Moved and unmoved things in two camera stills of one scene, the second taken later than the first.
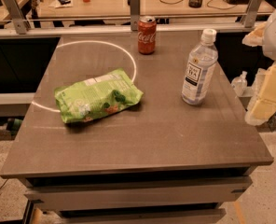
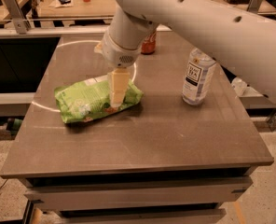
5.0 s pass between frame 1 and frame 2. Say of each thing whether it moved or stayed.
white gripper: moved
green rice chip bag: stayed
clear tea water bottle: stayed
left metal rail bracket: stayed
